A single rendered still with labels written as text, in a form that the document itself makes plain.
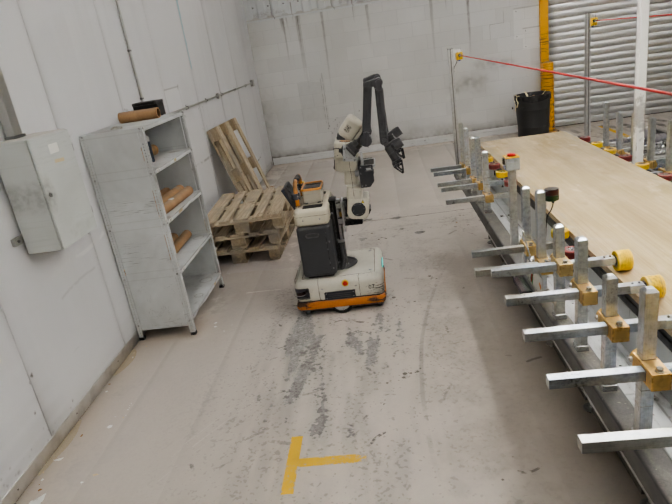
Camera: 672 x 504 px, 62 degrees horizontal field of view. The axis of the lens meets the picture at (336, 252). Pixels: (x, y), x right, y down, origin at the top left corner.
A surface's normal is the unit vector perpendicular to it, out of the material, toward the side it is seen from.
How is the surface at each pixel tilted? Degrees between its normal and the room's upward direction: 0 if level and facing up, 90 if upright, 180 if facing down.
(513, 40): 90
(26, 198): 90
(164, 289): 90
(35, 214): 90
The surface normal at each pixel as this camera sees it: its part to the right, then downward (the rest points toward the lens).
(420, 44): -0.06, 0.35
